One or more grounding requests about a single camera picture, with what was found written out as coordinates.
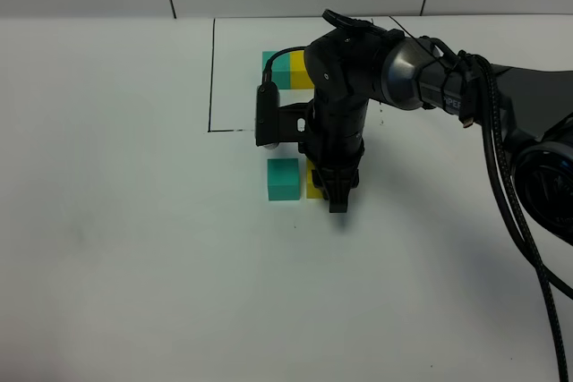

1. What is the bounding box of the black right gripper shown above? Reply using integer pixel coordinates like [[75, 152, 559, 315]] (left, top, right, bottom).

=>
[[278, 90, 368, 214]]

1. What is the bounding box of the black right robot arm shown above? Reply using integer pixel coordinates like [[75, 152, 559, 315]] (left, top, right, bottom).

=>
[[255, 10, 572, 241]]

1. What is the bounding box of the template yellow cube block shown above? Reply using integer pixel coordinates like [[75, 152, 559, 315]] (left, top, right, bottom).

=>
[[289, 50, 314, 89]]

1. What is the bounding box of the template green cube block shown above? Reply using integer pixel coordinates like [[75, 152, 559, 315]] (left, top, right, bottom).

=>
[[261, 51, 291, 89]]

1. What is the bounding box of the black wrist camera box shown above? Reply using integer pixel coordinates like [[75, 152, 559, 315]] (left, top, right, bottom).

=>
[[255, 81, 279, 149]]

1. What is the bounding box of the black braided cable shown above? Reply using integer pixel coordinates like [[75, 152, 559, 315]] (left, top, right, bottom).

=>
[[465, 53, 573, 382]]

